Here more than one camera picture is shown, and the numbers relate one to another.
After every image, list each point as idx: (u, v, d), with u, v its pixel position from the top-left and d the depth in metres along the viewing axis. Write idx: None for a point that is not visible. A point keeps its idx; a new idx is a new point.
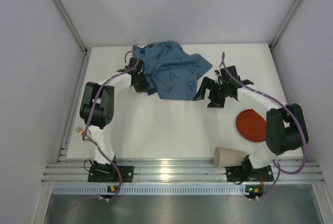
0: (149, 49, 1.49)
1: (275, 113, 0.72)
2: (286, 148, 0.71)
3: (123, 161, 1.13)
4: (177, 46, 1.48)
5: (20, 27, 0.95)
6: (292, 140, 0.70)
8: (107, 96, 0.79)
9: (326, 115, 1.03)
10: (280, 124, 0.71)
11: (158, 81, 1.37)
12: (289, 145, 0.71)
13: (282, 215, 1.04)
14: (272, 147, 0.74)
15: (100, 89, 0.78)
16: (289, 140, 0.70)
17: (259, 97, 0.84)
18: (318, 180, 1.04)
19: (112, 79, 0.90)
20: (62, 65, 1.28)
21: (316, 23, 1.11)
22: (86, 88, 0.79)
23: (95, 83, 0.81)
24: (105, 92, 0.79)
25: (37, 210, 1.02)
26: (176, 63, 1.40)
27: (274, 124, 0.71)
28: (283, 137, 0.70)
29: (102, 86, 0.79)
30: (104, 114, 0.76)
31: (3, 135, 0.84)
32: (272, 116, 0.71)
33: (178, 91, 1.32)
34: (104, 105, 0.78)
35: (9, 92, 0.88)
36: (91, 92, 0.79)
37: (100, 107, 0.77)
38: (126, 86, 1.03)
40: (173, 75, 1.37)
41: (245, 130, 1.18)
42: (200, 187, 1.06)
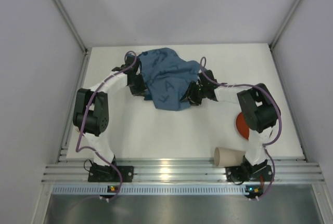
0: (144, 56, 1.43)
1: (245, 93, 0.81)
2: (263, 123, 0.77)
3: (123, 161, 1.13)
4: (173, 53, 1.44)
5: (20, 27, 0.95)
6: (267, 114, 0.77)
8: (99, 104, 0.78)
9: (326, 115, 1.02)
10: (251, 102, 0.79)
11: (154, 90, 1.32)
12: (265, 119, 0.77)
13: (282, 215, 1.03)
14: (252, 126, 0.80)
15: (92, 97, 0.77)
16: (264, 114, 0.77)
17: (232, 89, 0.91)
18: (318, 180, 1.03)
19: (106, 82, 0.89)
20: (62, 66, 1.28)
21: (315, 22, 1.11)
22: (78, 95, 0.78)
23: (88, 90, 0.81)
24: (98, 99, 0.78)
25: (37, 210, 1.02)
26: (173, 71, 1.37)
27: (246, 102, 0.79)
28: (257, 112, 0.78)
29: (95, 93, 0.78)
30: (98, 122, 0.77)
31: (3, 134, 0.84)
32: (243, 96, 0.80)
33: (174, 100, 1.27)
34: (98, 113, 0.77)
35: (9, 91, 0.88)
36: (83, 99, 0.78)
37: (94, 115, 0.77)
38: (123, 86, 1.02)
40: (168, 83, 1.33)
41: (245, 130, 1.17)
42: (200, 187, 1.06)
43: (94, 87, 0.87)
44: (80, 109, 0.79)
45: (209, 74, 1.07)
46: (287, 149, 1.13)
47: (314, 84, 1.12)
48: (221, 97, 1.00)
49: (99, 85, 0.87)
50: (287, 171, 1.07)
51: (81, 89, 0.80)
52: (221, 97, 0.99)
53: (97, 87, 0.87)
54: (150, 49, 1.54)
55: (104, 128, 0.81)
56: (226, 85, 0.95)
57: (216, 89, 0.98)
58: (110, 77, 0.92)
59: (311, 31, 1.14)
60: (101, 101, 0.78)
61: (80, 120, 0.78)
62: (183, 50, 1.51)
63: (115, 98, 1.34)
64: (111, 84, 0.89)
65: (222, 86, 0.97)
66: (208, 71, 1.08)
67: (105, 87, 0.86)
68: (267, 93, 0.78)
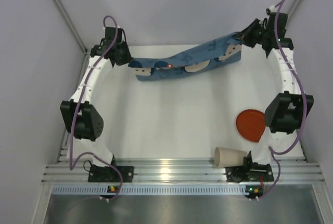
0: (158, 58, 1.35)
1: (284, 96, 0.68)
2: (278, 128, 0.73)
3: (122, 161, 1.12)
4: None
5: (21, 27, 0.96)
6: (284, 122, 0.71)
8: (87, 116, 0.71)
9: (326, 115, 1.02)
10: (283, 108, 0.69)
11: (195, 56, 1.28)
12: (282, 126, 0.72)
13: (282, 216, 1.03)
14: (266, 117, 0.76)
15: (76, 111, 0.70)
16: (281, 121, 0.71)
17: (285, 71, 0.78)
18: (318, 180, 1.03)
19: (88, 83, 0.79)
20: (62, 66, 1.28)
21: (315, 22, 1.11)
22: (62, 110, 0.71)
23: (71, 102, 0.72)
24: (84, 112, 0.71)
25: (37, 210, 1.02)
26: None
27: (279, 107, 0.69)
28: (277, 117, 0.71)
29: (79, 106, 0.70)
30: (91, 130, 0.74)
31: (3, 134, 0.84)
32: (280, 99, 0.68)
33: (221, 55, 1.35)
34: (88, 122, 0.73)
35: (9, 91, 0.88)
36: (68, 113, 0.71)
37: (85, 125, 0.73)
38: (108, 70, 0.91)
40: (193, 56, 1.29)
41: (245, 130, 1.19)
42: (200, 187, 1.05)
43: (76, 94, 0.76)
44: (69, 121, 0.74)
45: (283, 18, 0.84)
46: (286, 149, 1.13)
47: (314, 84, 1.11)
48: (271, 59, 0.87)
49: (81, 89, 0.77)
50: (288, 171, 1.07)
51: (64, 101, 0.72)
52: (271, 60, 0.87)
53: (79, 92, 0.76)
54: (150, 49, 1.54)
55: (99, 132, 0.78)
56: (286, 60, 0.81)
57: (272, 50, 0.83)
58: (90, 74, 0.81)
59: (311, 31, 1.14)
60: (88, 113, 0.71)
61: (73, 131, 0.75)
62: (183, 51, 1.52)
63: (115, 99, 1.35)
64: (93, 83, 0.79)
65: (280, 51, 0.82)
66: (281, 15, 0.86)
67: (88, 93, 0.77)
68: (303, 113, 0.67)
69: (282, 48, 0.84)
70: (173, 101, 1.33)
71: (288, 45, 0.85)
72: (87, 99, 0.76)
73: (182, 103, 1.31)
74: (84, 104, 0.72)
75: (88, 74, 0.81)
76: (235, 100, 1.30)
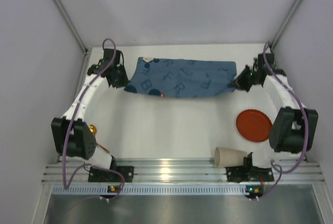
0: (155, 64, 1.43)
1: (288, 112, 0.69)
2: (284, 146, 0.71)
3: (122, 161, 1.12)
4: (184, 62, 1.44)
5: (21, 27, 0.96)
6: (291, 142, 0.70)
8: (79, 134, 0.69)
9: (326, 115, 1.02)
10: (288, 124, 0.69)
11: (187, 88, 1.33)
12: (288, 145, 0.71)
13: (282, 215, 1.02)
14: (270, 139, 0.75)
15: (69, 128, 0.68)
16: (289, 141, 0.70)
17: (282, 91, 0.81)
18: (318, 180, 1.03)
19: (82, 102, 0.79)
20: (62, 66, 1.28)
21: (315, 22, 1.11)
22: (53, 129, 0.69)
23: (63, 119, 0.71)
24: (76, 129, 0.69)
25: (37, 210, 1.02)
26: (189, 64, 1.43)
27: (283, 123, 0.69)
28: (284, 136, 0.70)
29: (72, 123, 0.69)
30: (84, 150, 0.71)
31: (3, 134, 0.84)
32: (284, 114, 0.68)
33: (216, 88, 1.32)
34: (79, 142, 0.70)
35: (8, 91, 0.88)
36: (60, 131, 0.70)
37: (76, 145, 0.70)
38: (104, 88, 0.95)
40: (184, 84, 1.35)
41: (245, 130, 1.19)
42: (200, 187, 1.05)
43: (69, 110, 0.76)
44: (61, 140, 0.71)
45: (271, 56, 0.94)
46: None
47: (314, 84, 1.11)
48: (267, 88, 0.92)
49: (75, 106, 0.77)
50: (287, 171, 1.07)
51: (55, 117, 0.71)
52: (266, 87, 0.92)
53: (73, 109, 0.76)
54: (150, 49, 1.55)
55: (90, 153, 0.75)
56: (282, 82, 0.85)
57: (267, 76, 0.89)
58: (85, 92, 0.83)
59: (311, 32, 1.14)
60: (80, 131, 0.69)
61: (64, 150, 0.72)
62: (184, 51, 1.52)
63: (115, 100, 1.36)
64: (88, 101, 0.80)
65: (274, 77, 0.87)
66: (269, 54, 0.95)
67: (81, 109, 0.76)
68: (307, 127, 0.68)
69: (276, 75, 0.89)
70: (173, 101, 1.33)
71: (280, 74, 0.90)
72: (80, 116, 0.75)
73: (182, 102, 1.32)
74: (76, 121, 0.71)
75: (84, 91, 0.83)
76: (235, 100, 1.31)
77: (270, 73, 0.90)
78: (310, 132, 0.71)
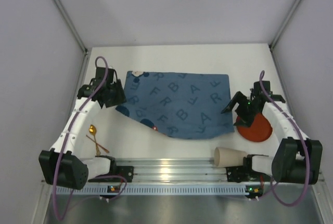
0: (145, 78, 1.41)
1: (290, 144, 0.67)
2: (288, 180, 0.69)
3: (123, 161, 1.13)
4: (175, 75, 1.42)
5: (20, 27, 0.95)
6: (294, 175, 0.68)
8: (68, 168, 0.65)
9: (326, 116, 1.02)
10: (291, 157, 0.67)
11: (188, 119, 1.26)
12: (292, 179, 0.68)
13: (282, 215, 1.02)
14: (273, 172, 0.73)
15: (58, 162, 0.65)
16: (291, 173, 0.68)
17: (283, 119, 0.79)
18: (318, 180, 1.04)
19: (72, 131, 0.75)
20: (62, 66, 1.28)
21: (315, 23, 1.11)
22: (41, 162, 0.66)
23: (52, 152, 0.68)
24: (64, 163, 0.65)
25: (37, 210, 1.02)
26: (188, 104, 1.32)
27: (287, 156, 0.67)
28: (286, 169, 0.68)
29: (60, 157, 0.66)
30: (74, 184, 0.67)
31: (3, 134, 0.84)
32: (286, 147, 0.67)
33: (212, 131, 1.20)
34: (68, 175, 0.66)
35: (9, 91, 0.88)
36: (49, 165, 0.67)
37: (66, 177, 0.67)
38: (96, 112, 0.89)
40: (179, 127, 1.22)
41: (246, 130, 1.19)
42: (200, 187, 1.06)
43: (58, 142, 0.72)
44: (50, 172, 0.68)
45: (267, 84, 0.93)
46: None
47: (314, 84, 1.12)
48: (266, 115, 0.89)
49: (64, 136, 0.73)
50: None
51: (43, 150, 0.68)
52: (266, 114, 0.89)
53: (62, 141, 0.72)
54: (150, 49, 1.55)
55: (82, 183, 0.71)
56: (281, 109, 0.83)
57: (266, 103, 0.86)
58: (75, 119, 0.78)
59: (311, 32, 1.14)
60: (69, 166, 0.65)
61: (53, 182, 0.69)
62: (184, 50, 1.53)
63: None
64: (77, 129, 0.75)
65: (272, 102, 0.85)
66: (265, 81, 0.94)
67: (71, 141, 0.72)
68: (308, 158, 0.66)
69: (274, 101, 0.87)
70: (173, 101, 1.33)
71: (280, 100, 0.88)
72: (69, 148, 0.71)
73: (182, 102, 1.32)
74: (65, 154, 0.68)
75: (73, 119, 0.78)
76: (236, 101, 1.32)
77: (269, 99, 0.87)
78: (315, 165, 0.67)
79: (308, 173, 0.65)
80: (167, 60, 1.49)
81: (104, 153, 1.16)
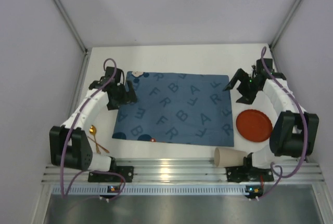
0: (144, 78, 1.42)
1: (288, 116, 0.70)
2: (285, 152, 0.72)
3: (122, 161, 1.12)
4: (175, 75, 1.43)
5: (20, 27, 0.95)
6: (291, 145, 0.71)
8: (77, 143, 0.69)
9: (326, 115, 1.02)
10: (289, 130, 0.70)
11: (188, 120, 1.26)
12: (289, 149, 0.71)
13: (282, 215, 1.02)
14: (271, 145, 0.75)
15: (67, 136, 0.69)
16: (287, 144, 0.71)
17: (283, 95, 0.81)
18: (318, 180, 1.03)
19: (82, 111, 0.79)
20: (62, 66, 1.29)
21: (315, 22, 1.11)
22: (51, 136, 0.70)
23: (62, 128, 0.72)
24: (74, 138, 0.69)
25: (37, 210, 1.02)
26: (188, 105, 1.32)
27: (284, 128, 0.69)
28: (283, 140, 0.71)
29: (71, 131, 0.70)
30: (79, 161, 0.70)
31: (3, 134, 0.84)
32: (284, 119, 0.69)
33: (212, 134, 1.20)
34: (76, 153, 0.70)
35: (9, 91, 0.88)
36: (58, 140, 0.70)
37: (73, 155, 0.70)
38: (104, 104, 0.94)
40: (178, 129, 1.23)
41: (245, 130, 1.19)
42: (200, 187, 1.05)
43: (68, 120, 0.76)
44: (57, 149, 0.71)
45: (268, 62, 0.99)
46: None
47: (314, 84, 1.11)
48: (267, 91, 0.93)
49: (74, 116, 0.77)
50: (286, 171, 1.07)
51: (55, 126, 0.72)
52: (267, 92, 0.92)
53: (73, 119, 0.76)
54: (150, 49, 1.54)
55: (87, 164, 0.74)
56: (281, 86, 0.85)
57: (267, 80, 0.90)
58: (86, 103, 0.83)
59: (311, 32, 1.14)
60: (78, 140, 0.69)
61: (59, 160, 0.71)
62: (183, 51, 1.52)
63: None
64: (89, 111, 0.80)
65: (274, 81, 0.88)
66: (266, 59, 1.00)
67: (81, 119, 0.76)
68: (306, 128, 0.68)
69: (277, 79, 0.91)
70: (171, 102, 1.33)
71: (280, 77, 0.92)
72: (79, 124, 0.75)
73: (183, 103, 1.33)
74: (75, 130, 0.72)
75: (84, 103, 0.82)
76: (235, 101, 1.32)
77: (270, 77, 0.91)
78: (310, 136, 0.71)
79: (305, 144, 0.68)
80: (167, 60, 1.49)
81: (104, 154, 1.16)
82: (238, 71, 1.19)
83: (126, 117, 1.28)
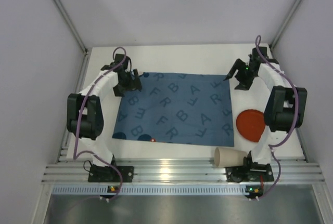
0: (144, 78, 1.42)
1: (280, 89, 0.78)
2: (278, 123, 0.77)
3: (122, 161, 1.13)
4: (175, 75, 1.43)
5: (20, 27, 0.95)
6: (282, 117, 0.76)
8: (93, 107, 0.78)
9: (326, 115, 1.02)
10: (279, 102, 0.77)
11: (188, 120, 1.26)
12: (280, 121, 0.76)
13: (282, 215, 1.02)
14: (267, 120, 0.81)
15: (84, 101, 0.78)
16: (279, 117, 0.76)
17: (275, 75, 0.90)
18: (318, 180, 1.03)
19: (96, 84, 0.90)
20: (62, 66, 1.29)
21: (315, 22, 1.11)
22: (69, 101, 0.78)
23: (78, 94, 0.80)
24: (90, 103, 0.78)
25: (37, 210, 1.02)
26: (188, 104, 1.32)
27: (276, 99, 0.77)
28: (275, 112, 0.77)
29: (87, 97, 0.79)
30: (93, 127, 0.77)
31: (3, 134, 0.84)
32: (276, 92, 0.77)
33: (212, 134, 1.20)
34: (91, 117, 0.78)
35: (9, 91, 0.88)
36: (75, 105, 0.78)
37: (88, 120, 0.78)
38: (113, 84, 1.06)
40: (178, 129, 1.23)
41: (245, 130, 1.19)
42: (200, 187, 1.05)
43: (85, 90, 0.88)
44: (73, 115, 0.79)
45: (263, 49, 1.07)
46: (286, 149, 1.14)
47: (314, 83, 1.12)
48: (261, 75, 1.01)
49: (90, 88, 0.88)
50: (286, 171, 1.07)
51: (72, 93, 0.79)
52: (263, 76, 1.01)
53: (88, 90, 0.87)
54: (150, 49, 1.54)
55: (99, 132, 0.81)
56: (274, 67, 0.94)
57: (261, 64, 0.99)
58: (100, 79, 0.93)
59: (311, 31, 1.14)
60: (94, 104, 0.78)
61: (74, 126, 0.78)
62: (183, 50, 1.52)
63: (115, 100, 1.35)
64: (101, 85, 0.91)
65: (268, 65, 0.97)
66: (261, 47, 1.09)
67: (96, 89, 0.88)
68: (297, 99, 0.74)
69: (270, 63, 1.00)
70: (171, 101, 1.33)
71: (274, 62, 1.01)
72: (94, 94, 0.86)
73: (183, 103, 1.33)
74: (90, 97, 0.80)
75: (98, 79, 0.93)
76: (235, 101, 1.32)
77: (265, 61, 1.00)
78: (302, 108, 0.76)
79: (295, 114, 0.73)
80: (167, 60, 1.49)
81: None
82: (238, 61, 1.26)
83: (126, 117, 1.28)
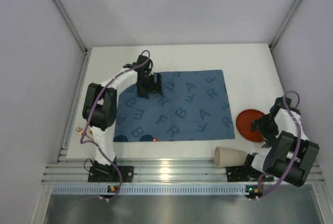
0: None
1: (287, 135, 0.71)
2: (273, 170, 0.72)
3: (123, 161, 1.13)
4: (170, 74, 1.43)
5: (20, 27, 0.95)
6: (280, 166, 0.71)
8: (109, 100, 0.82)
9: (326, 115, 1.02)
10: (282, 150, 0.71)
11: (187, 117, 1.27)
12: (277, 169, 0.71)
13: (282, 216, 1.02)
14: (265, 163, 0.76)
15: (102, 91, 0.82)
16: (277, 165, 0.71)
17: (290, 122, 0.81)
18: (318, 180, 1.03)
19: (117, 79, 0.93)
20: (62, 65, 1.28)
21: (315, 22, 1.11)
22: (89, 89, 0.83)
23: (98, 85, 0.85)
24: (108, 95, 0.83)
25: (37, 210, 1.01)
26: (186, 102, 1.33)
27: (279, 146, 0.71)
28: (275, 159, 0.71)
29: (104, 89, 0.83)
30: (106, 117, 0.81)
31: (3, 133, 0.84)
32: (282, 137, 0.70)
33: (212, 130, 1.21)
34: (105, 108, 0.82)
35: (8, 90, 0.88)
36: (93, 93, 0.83)
37: (102, 110, 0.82)
38: (132, 82, 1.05)
40: (179, 126, 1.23)
41: (245, 131, 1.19)
42: (195, 187, 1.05)
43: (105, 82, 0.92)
44: (89, 102, 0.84)
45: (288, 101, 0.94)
46: None
47: (314, 83, 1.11)
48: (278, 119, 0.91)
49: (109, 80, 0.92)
50: None
51: (92, 83, 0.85)
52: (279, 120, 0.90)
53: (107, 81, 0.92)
54: (151, 49, 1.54)
55: (110, 123, 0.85)
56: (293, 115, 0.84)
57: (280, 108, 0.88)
58: (120, 75, 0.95)
59: (311, 31, 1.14)
60: (109, 98, 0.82)
61: (88, 113, 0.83)
62: (184, 50, 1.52)
63: None
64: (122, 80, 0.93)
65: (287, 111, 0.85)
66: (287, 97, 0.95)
67: (115, 83, 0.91)
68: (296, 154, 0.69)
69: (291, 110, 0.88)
70: (170, 99, 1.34)
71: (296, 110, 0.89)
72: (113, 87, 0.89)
73: (181, 101, 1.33)
74: (109, 89, 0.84)
75: (119, 74, 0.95)
76: (235, 100, 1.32)
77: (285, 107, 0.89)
78: (304, 166, 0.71)
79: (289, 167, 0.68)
80: (167, 60, 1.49)
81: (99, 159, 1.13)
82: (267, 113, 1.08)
83: (124, 119, 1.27)
